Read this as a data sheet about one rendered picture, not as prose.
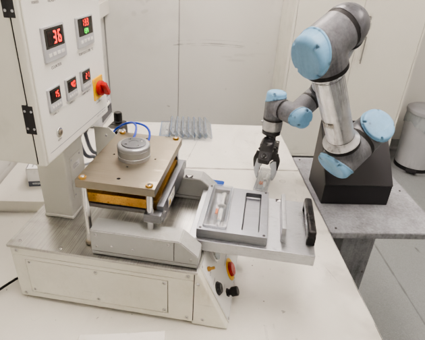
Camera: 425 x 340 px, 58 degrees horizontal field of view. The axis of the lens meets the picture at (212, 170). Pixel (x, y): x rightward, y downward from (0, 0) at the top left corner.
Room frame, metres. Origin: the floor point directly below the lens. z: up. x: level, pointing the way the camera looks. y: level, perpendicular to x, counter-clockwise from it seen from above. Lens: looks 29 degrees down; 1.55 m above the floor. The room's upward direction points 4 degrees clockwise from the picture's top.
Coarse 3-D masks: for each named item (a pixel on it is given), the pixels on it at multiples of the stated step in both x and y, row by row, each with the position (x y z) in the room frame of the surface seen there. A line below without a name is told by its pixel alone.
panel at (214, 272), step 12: (204, 252) 0.71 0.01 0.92; (204, 264) 0.68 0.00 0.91; (216, 264) 0.73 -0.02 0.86; (204, 276) 0.65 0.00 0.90; (216, 276) 0.70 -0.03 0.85; (228, 276) 0.77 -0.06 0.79; (216, 288) 0.67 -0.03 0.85; (228, 288) 0.73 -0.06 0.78; (228, 300) 0.70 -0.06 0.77; (228, 312) 0.67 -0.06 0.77
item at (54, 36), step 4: (56, 28) 0.78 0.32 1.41; (60, 28) 0.79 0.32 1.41; (48, 32) 0.74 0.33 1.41; (52, 32) 0.76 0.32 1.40; (56, 32) 0.77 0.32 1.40; (60, 32) 0.79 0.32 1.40; (48, 36) 0.74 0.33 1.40; (52, 36) 0.76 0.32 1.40; (56, 36) 0.77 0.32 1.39; (60, 36) 0.79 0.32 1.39; (48, 40) 0.74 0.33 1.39; (52, 40) 0.75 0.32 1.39; (56, 40) 0.77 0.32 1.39; (60, 40) 0.78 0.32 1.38; (48, 44) 0.74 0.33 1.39; (52, 44) 0.75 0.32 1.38; (56, 44) 0.77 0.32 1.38
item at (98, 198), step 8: (176, 160) 0.92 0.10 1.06; (168, 176) 0.83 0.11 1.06; (88, 192) 0.73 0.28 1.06; (96, 192) 0.73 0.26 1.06; (104, 192) 0.74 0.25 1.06; (112, 192) 0.74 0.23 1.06; (160, 192) 0.75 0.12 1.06; (96, 200) 0.73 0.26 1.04; (104, 200) 0.73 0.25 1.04; (112, 200) 0.73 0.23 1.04; (120, 200) 0.73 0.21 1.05; (128, 200) 0.72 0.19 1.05; (136, 200) 0.72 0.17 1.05; (144, 200) 0.72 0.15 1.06; (112, 208) 0.73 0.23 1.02; (120, 208) 0.73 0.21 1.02; (128, 208) 0.72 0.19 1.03; (136, 208) 0.72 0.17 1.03; (144, 208) 0.72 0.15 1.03
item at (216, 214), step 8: (216, 184) 0.89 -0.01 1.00; (216, 192) 0.85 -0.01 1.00; (224, 192) 0.86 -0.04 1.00; (216, 200) 0.81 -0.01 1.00; (224, 200) 0.82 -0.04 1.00; (208, 208) 0.78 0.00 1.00; (216, 208) 0.78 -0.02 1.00; (224, 208) 0.78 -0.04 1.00; (208, 216) 0.75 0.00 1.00; (216, 216) 0.75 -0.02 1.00; (224, 216) 0.75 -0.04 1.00; (208, 224) 0.71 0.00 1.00; (216, 224) 0.72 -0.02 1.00; (224, 224) 0.72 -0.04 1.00
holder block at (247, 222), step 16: (208, 192) 0.86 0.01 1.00; (240, 192) 0.87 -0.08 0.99; (256, 192) 0.88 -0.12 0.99; (240, 208) 0.80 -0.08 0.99; (256, 208) 0.82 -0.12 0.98; (240, 224) 0.73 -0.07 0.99; (256, 224) 0.76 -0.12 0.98; (224, 240) 0.70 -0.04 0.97; (240, 240) 0.69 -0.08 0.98; (256, 240) 0.69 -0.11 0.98
